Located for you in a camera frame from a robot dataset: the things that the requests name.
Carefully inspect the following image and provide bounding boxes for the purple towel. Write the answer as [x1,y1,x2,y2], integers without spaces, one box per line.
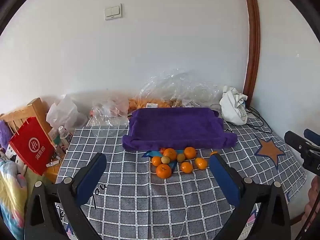
[122,107,238,153]

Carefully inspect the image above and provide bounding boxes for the clear plastic bottle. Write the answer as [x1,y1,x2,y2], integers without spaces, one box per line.
[58,126,73,147]

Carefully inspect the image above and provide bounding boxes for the grey checked bed sheet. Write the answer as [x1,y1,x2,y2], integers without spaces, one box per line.
[55,115,307,240]

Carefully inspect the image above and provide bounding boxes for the clear bag of oranges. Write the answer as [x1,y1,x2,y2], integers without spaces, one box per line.
[128,97,173,110]

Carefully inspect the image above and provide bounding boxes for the black cables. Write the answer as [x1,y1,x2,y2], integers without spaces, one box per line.
[222,102,274,134]

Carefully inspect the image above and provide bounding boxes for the crumpled clear plastic bag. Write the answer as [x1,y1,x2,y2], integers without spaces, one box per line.
[89,99,130,143]

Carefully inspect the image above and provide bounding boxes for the purple fluffy cloth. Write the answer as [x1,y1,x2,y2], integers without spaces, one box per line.
[0,121,12,153]

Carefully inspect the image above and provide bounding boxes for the white crumpled cloth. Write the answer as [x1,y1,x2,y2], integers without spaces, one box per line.
[219,85,248,126]

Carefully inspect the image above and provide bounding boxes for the brown wooden door frame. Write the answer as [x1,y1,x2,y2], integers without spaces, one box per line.
[241,0,261,103]

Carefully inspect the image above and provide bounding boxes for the red paper bag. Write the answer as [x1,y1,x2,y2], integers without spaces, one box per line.
[9,116,56,176]

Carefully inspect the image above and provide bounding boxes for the wooden chair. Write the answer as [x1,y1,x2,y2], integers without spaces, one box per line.
[0,97,54,145]

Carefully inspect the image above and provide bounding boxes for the white wall switch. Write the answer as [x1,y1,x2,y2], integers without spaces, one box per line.
[104,4,123,21]

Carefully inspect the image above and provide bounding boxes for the large mandarin orange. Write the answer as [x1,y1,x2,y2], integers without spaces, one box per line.
[163,148,177,161]

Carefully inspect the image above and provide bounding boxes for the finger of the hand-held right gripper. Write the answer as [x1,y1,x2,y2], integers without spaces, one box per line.
[303,128,320,147]
[284,131,316,156]

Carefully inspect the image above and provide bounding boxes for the person's right hand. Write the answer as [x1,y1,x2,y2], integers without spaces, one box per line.
[304,179,320,216]

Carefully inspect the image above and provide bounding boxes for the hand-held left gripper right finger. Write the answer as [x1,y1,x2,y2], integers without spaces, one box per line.
[209,152,292,240]

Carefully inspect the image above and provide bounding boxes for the mandarin orange dark stem mark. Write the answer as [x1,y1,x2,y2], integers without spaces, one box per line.
[156,164,172,179]

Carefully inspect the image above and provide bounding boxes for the wooden bedside table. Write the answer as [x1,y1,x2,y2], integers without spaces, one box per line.
[44,152,67,184]

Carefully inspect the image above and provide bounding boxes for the clear plastic bag white label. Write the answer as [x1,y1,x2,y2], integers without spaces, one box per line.
[170,98,200,108]

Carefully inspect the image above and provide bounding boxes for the large clear plastic bag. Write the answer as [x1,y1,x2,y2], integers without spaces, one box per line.
[139,69,224,108]

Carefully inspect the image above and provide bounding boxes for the colourful printed blanket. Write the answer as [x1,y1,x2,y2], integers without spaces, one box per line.
[0,159,28,240]

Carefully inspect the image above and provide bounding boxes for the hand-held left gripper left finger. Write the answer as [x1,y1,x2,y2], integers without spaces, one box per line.
[24,152,108,240]

